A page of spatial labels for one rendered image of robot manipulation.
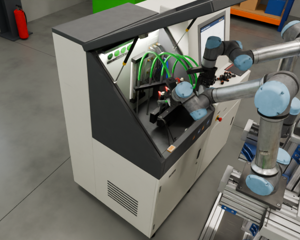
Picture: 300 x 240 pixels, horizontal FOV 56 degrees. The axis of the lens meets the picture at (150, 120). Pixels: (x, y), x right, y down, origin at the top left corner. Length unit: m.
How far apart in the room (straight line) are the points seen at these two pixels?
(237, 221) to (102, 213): 1.11
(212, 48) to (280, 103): 0.55
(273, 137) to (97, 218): 1.74
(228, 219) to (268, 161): 1.23
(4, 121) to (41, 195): 1.19
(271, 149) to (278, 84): 0.28
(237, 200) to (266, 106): 0.70
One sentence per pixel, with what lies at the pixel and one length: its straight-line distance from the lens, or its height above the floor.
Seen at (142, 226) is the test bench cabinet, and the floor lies 0.16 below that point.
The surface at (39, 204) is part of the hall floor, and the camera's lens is 2.71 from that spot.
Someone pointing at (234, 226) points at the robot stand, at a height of 0.21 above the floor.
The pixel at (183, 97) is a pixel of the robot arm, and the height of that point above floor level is 1.44.
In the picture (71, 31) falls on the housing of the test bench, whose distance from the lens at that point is 1.76.
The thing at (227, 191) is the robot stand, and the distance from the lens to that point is 1.64.
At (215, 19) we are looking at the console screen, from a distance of 2.38.
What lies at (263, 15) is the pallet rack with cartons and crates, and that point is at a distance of 6.85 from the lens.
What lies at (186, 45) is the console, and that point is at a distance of 2.06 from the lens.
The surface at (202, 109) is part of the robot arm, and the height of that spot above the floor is 1.39.
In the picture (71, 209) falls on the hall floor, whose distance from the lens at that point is 2.62.
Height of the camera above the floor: 2.18
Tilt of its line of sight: 40 degrees down
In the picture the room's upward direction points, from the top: 6 degrees clockwise
